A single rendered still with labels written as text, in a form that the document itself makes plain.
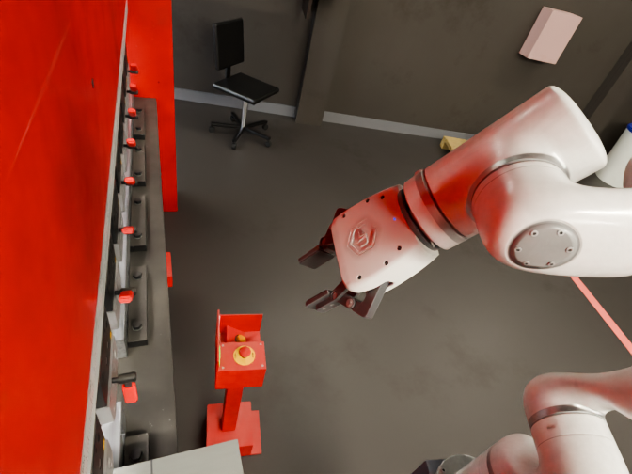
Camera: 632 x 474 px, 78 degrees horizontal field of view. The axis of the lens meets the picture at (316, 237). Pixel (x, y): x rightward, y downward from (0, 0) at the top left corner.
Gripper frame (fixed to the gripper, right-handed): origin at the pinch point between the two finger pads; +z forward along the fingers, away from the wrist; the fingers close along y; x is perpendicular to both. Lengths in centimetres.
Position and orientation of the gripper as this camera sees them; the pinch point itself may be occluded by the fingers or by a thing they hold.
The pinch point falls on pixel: (319, 279)
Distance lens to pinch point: 49.6
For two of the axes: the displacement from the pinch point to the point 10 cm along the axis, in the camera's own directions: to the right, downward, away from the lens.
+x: 6.9, 3.1, 6.6
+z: -7.1, 4.8, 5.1
